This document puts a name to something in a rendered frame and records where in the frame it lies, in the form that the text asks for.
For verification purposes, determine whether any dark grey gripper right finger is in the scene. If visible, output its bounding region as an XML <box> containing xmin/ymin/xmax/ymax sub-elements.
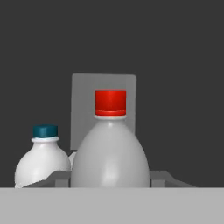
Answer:
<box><xmin>149</xmin><ymin>170</ymin><xmax>196</xmax><ymax>189</ymax></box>

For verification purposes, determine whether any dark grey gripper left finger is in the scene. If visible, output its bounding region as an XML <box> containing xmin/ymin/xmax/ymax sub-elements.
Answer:
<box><xmin>24</xmin><ymin>170</ymin><xmax>72</xmax><ymax>189</ymax></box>

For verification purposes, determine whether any white bottle with blue cap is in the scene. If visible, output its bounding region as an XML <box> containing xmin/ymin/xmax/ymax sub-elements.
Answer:
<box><xmin>14</xmin><ymin>124</ymin><xmax>73</xmax><ymax>189</ymax></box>

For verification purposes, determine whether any grey rectangular panel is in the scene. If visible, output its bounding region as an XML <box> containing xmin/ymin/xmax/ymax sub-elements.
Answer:
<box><xmin>70</xmin><ymin>73</ymin><xmax>137</xmax><ymax>151</ymax></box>

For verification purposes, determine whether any white bottle with red cap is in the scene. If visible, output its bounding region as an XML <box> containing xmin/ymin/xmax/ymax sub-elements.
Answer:
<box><xmin>70</xmin><ymin>89</ymin><xmax>151</xmax><ymax>189</ymax></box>

